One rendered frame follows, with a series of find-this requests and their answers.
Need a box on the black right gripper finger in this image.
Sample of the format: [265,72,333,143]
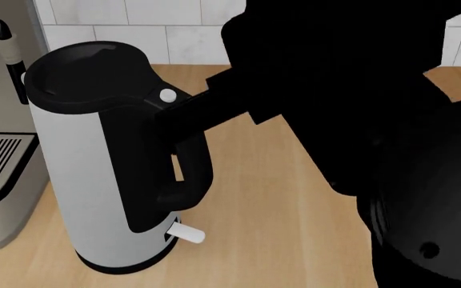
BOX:
[161,114,256,149]
[154,89,251,127]

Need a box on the black kettle lid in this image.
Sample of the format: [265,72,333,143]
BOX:
[22,41,163,114]

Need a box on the black and beige steam wand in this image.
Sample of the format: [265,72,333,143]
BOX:
[0,14,30,106]

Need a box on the white kettle switch lever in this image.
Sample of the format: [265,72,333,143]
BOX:
[166,223,206,244]

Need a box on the white electric kettle black handle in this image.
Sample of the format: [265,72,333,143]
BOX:
[21,41,214,276]

